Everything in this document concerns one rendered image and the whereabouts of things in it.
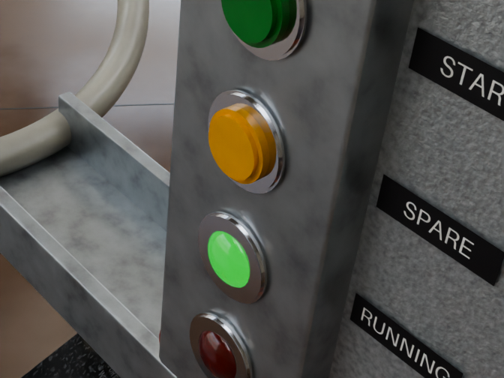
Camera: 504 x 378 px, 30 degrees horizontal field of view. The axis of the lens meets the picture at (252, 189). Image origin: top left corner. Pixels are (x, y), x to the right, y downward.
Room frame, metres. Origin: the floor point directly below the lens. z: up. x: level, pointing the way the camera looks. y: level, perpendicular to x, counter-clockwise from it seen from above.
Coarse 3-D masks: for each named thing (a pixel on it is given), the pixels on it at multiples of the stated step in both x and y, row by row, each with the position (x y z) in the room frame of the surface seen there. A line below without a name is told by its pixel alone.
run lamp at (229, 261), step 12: (216, 240) 0.26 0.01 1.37; (228, 240) 0.25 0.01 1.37; (216, 252) 0.25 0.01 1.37; (228, 252) 0.25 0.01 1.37; (240, 252) 0.25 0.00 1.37; (216, 264) 0.25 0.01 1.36; (228, 264) 0.25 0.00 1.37; (240, 264) 0.25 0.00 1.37; (228, 276) 0.25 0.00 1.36; (240, 276) 0.25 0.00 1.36
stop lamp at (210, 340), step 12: (204, 336) 0.26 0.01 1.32; (216, 336) 0.25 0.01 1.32; (204, 348) 0.25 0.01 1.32; (216, 348) 0.25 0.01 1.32; (228, 348) 0.25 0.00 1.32; (204, 360) 0.25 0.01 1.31; (216, 360) 0.25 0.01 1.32; (228, 360) 0.25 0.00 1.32; (216, 372) 0.25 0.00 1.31; (228, 372) 0.25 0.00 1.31
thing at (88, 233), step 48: (96, 144) 0.61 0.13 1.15; (0, 192) 0.51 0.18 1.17; (48, 192) 0.57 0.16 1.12; (96, 192) 0.58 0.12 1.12; (144, 192) 0.57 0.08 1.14; (0, 240) 0.50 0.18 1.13; (48, 240) 0.47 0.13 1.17; (96, 240) 0.53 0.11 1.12; (144, 240) 0.54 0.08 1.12; (48, 288) 0.46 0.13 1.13; (96, 288) 0.43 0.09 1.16; (144, 288) 0.49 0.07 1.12; (96, 336) 0.42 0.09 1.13; (144, 336) 0.40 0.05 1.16
